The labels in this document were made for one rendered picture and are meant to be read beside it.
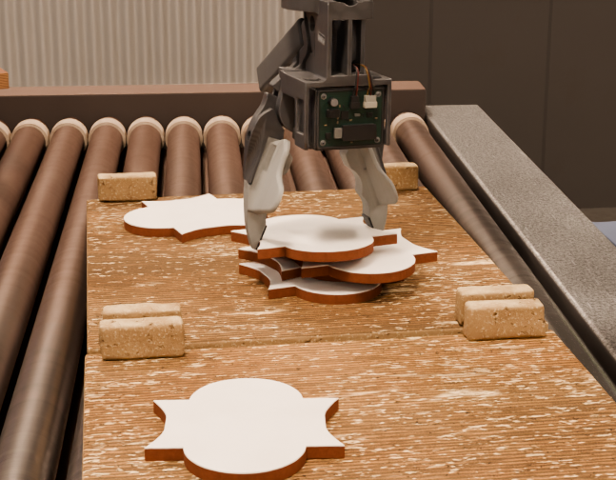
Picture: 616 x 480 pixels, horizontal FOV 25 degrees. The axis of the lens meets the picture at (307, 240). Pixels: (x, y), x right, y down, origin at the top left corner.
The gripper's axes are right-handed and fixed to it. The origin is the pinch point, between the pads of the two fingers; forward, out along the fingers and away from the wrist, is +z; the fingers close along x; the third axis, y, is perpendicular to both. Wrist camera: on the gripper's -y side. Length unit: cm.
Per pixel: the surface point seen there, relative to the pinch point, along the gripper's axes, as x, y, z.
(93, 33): 46, -326, 24
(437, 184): 26.8, -32.9, 5.1
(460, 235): 17.1, -7.2, 3.5
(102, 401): -21.7, 18.7, 5.0
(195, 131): 8, -67, 5
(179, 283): -10.7, -2.9, 4.2
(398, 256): 5.7, 4.6, 1.2
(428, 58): 153, -309, 34
